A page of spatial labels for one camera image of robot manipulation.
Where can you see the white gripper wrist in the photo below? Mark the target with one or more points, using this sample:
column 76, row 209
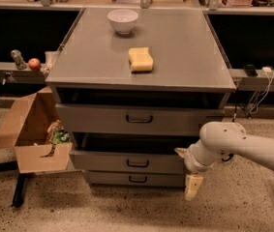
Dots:
column 191, row 161

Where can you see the grey drawer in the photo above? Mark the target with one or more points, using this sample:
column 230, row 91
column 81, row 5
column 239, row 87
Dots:
column 154, row 154
column 136, row 119
column 134, row 179

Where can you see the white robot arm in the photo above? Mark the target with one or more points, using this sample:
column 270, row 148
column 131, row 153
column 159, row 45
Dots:
column 216, row 141

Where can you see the grey bottom drawer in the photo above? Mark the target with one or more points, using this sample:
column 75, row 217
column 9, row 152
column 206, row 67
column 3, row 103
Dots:
column 134, row 179

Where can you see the grey drawer cabinet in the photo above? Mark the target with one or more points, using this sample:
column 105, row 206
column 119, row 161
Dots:
column 127, row 101

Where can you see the grey top drawer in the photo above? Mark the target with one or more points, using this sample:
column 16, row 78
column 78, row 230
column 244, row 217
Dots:
column 136, row 119

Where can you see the yellow sponge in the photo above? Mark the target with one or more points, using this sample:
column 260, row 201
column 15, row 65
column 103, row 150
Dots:
column 140, row 59

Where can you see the black phone on shelf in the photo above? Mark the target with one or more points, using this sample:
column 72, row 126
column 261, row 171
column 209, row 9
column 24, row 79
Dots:
column 250, row 70

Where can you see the green snack package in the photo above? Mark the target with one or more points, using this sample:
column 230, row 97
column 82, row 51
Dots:
column 56, row 133

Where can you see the white ceramic bowl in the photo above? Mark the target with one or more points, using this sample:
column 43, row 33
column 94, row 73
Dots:
column 123, row 21

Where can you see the brown cardboard box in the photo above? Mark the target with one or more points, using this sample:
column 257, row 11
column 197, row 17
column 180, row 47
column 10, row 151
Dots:
column 24, row 129

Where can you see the black table leg base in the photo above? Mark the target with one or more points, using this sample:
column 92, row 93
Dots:
column 18, row 198

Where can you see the red apple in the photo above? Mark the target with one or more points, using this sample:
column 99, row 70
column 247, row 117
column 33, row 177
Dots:
column 34, row 64

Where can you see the small grey figurine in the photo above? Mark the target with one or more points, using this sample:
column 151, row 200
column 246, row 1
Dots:
column 18, row 59

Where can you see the white charger with cable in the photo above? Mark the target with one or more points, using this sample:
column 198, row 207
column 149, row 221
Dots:
column 259, row 96

